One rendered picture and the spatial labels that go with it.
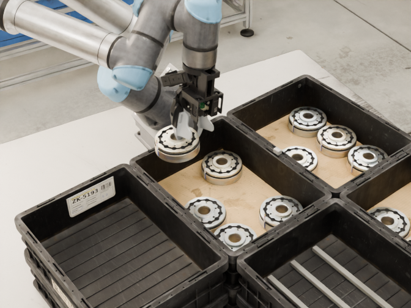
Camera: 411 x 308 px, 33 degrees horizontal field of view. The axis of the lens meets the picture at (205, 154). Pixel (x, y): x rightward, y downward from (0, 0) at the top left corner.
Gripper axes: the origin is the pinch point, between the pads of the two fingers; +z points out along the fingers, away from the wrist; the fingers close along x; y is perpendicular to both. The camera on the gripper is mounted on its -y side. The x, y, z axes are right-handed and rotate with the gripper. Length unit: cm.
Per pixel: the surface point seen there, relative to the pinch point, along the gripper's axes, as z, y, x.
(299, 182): 7.3, 21.2, 17.4
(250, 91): 23, -36, 55
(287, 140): 13.1, 1.3, 33.7
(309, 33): 76, -134, 194
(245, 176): 15.3, 5.3, 15.7
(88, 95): 93, -162, 66
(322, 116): 8.6, 2.1, 45.2
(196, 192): 17.0, 2.1, 2.6
